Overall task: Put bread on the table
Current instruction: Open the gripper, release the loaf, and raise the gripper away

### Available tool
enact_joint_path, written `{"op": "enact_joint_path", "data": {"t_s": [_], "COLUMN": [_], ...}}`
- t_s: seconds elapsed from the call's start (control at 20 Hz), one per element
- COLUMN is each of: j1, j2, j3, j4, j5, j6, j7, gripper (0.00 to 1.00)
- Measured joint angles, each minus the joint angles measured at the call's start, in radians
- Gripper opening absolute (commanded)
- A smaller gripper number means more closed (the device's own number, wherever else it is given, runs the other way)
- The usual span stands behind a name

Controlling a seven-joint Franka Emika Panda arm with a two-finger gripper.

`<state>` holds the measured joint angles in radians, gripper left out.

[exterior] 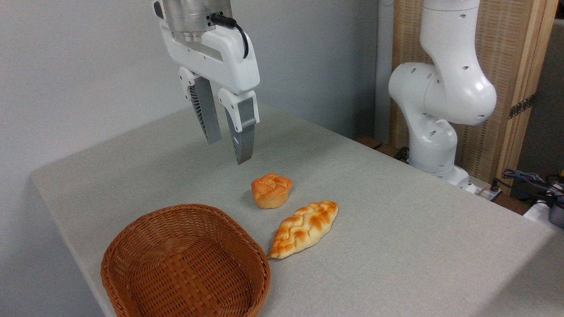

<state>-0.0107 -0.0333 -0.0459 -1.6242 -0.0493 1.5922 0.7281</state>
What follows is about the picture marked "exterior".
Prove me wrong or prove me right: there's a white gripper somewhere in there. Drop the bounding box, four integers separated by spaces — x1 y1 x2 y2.
152 0 260 165

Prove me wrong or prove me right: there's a long braided bread loaf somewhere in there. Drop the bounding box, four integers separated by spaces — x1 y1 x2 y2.
267 201 339 259

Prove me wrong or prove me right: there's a round knotted bread bun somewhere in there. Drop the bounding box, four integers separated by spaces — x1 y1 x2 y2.
251 173 293 209

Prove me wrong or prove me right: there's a silver wrist flange cylinder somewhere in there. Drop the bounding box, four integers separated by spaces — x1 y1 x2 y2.
162 0 233 43

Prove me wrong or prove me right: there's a brown wicker basket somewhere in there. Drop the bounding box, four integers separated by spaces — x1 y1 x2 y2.
100 203 271 317

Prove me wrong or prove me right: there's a wooden rattan screen panel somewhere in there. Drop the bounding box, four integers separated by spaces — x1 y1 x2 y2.
390 0 559 194

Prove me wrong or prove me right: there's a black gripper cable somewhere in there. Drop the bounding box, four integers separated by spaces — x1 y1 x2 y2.
211 12 249 59

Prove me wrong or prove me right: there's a blue and black cable bundle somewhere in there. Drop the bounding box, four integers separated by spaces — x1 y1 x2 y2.
501 167 564 207

